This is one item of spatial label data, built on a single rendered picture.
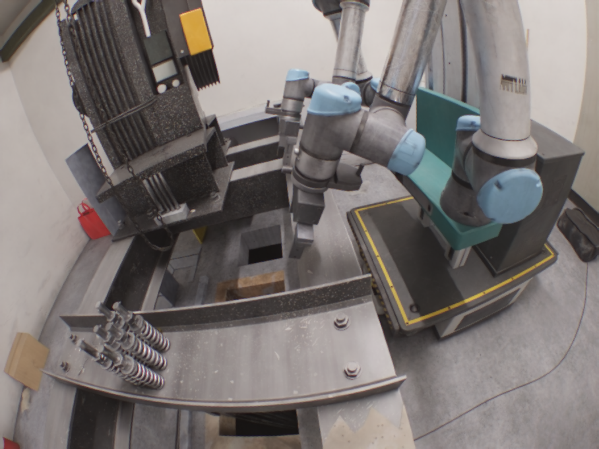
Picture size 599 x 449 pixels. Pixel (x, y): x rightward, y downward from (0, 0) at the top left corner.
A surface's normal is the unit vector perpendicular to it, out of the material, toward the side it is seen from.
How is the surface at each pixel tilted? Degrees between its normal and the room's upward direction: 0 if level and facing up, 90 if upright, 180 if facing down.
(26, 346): 90
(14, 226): 90
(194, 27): 90
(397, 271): 0
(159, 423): 0
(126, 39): 90
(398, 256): 0
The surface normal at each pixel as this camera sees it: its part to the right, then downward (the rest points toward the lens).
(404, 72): -0.36, 0.64
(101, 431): 0.98, -0.22
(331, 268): -0.19, -0.75
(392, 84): -0.66, 0.47
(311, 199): 0.22, -0.66
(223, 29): 0.11, 0.63
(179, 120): 0.35, 0.55
